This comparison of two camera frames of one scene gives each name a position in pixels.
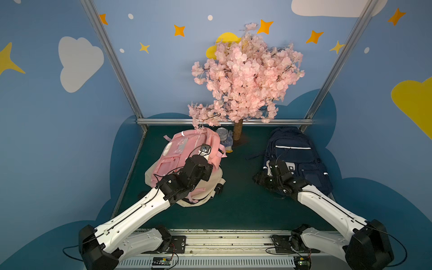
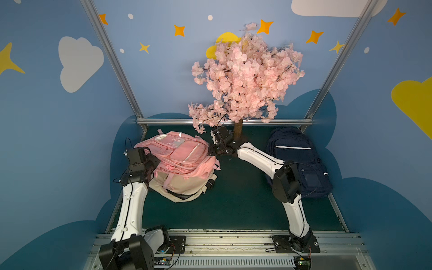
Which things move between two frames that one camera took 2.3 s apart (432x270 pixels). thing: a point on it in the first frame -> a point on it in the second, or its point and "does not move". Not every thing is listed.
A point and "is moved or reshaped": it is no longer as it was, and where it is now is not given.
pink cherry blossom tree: x=246 y=79 does not move
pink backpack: x=176 y=148 is moved or reshaped
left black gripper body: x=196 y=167 -> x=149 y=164
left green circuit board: x=161 y=262 does not move
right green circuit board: x=302 y=263 does not move
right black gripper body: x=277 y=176 -> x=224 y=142
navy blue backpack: x=292 y=145 does not move
